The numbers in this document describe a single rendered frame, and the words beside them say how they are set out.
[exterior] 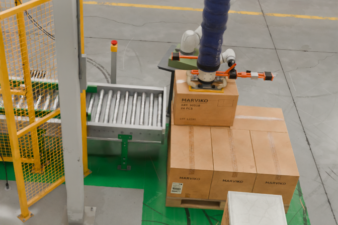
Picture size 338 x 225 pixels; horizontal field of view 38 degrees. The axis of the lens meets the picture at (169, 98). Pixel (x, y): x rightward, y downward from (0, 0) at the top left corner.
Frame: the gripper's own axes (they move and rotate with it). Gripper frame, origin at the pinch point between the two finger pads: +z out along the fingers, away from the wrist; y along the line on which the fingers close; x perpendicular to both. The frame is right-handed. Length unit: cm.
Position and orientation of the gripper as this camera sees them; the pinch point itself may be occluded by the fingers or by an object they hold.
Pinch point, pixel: (233, 74)
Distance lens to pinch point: 480.2
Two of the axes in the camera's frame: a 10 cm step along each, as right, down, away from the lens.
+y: -0.8, 7.9, 6.1
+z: -0.1, 6.2, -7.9
